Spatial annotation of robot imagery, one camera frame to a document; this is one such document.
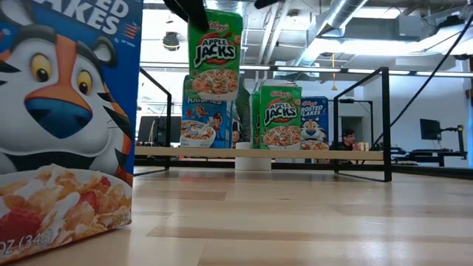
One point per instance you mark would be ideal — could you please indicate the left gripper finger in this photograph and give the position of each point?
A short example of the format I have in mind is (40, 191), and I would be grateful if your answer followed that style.
(192, 13)

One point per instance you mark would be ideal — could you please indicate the silver ventilation duct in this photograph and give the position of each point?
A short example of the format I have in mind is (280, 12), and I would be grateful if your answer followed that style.
(332, 26)

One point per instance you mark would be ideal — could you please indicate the black monitor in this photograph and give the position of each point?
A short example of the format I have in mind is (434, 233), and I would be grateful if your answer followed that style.
(148, 129)

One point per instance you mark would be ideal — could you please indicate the small tan container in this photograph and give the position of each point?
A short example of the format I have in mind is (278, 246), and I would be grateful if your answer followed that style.
(363, 146)

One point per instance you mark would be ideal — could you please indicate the black desk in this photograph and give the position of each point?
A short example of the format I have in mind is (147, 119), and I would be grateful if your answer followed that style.
(439, 157)

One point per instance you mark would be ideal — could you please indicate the long ceiling light strip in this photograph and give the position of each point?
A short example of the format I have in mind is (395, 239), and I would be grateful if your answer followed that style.
(310, 69)

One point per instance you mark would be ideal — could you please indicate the blue Rice Krispies cereal box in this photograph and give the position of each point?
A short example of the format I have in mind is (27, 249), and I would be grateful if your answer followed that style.
(201, 125)

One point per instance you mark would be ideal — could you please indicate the blue Frosted Flakes cereal box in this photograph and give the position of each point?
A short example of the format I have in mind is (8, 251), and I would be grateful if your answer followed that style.
(315, 122)
(66, 111)

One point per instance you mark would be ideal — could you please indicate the green Apple Jacks cereal box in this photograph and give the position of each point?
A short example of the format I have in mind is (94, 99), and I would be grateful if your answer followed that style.
(216, 55)
(281, 118)

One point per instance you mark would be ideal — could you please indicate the black table frame rail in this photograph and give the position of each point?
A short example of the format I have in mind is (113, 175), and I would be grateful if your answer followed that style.
(443, 171)

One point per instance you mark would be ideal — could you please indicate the wooden shelf with black frame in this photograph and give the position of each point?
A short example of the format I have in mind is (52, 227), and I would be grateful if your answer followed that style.
(386, 129)

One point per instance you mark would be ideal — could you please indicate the black ceiling dome fixture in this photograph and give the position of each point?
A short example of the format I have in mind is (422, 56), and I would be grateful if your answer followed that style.
(171, 41)

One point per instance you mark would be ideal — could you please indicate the black monitor on arm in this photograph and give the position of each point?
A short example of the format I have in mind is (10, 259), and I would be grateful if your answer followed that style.
(430, 129)

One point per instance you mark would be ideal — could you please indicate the person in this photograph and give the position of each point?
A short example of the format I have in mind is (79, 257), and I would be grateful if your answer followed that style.
(236, 137)
(348, 139)

